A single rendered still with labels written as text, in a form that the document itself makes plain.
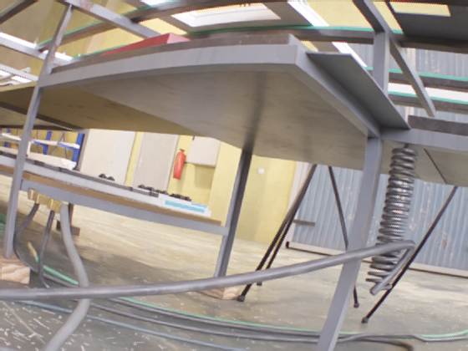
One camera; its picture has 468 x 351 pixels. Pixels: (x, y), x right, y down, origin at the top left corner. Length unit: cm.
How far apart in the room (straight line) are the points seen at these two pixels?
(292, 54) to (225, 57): 11
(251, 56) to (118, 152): 954
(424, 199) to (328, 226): 181
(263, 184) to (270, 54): 749
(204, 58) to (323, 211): 672
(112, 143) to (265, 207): 374
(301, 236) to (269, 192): 102
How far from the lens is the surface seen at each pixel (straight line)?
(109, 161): 1007
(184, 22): 146
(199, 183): 893
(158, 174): 964
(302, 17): 123
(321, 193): 745
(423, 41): 113
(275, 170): 804
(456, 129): 91
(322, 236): 736
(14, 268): 119
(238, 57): 68
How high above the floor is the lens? 32
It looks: 4 degrees up
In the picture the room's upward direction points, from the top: 12 degrees clockwise
